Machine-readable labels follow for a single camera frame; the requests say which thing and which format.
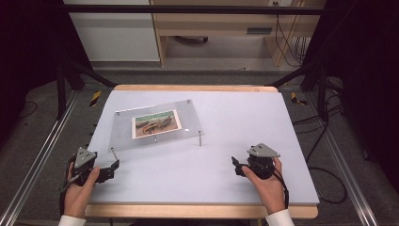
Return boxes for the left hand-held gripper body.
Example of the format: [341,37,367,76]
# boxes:
[70,146,106,186]

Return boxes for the person's left hand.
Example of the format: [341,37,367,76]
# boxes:
[63,161,102,218]

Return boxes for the black metal stand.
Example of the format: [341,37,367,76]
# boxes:
[56,57,118,121]
[265,57,331,122]

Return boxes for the white table mat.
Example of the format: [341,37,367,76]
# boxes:
[88,89,321,206]

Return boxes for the yellow clamp left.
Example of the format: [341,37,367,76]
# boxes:
[89,89,103,107]

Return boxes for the aluminium floor rail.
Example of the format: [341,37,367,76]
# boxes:
[0,89,81,226]
[304,93,380,226]

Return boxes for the thin black floor cable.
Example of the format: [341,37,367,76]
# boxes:
[18,100,39,120]

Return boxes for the yellow clamp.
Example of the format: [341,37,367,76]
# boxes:
[290,91,309,106]
[89,89,103,107]

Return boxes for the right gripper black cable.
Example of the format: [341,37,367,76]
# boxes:
[272,169,291,210]

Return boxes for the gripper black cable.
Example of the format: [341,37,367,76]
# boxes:
[272,169,291,210]
[57,155,80,218]

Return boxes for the person's right hand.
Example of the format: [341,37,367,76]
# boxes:
[241,156,287,216]

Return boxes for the yellow clamp right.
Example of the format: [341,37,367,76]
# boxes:
[290,91,309,106]

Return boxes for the light wooden desk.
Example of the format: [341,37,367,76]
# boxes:
[149,0,327,68]

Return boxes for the clear acrylic photo frame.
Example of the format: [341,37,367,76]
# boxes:
[107,99,205,161]

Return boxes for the hanging black desk cables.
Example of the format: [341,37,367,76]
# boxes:
[272,1,308,68]

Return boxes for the white cabinet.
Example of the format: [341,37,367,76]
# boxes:
[63,0,161,63]

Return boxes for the black horizontal frame bar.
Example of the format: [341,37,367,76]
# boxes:
[61,4,326,16]

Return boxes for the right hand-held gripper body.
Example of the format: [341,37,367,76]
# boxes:
[246,143,281,181]

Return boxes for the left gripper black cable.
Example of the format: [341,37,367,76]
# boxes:
[57,155,80,218]

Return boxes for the wooden table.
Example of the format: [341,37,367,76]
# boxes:
[84,84,319,220]

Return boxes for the boat painting print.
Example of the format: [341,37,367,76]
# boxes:
[131,109,184,140]

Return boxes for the black curtain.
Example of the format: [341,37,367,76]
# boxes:
[0,0,92,144]
[309,0,399,192]

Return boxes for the grey desk label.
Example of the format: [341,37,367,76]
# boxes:
[246,26,274,36]

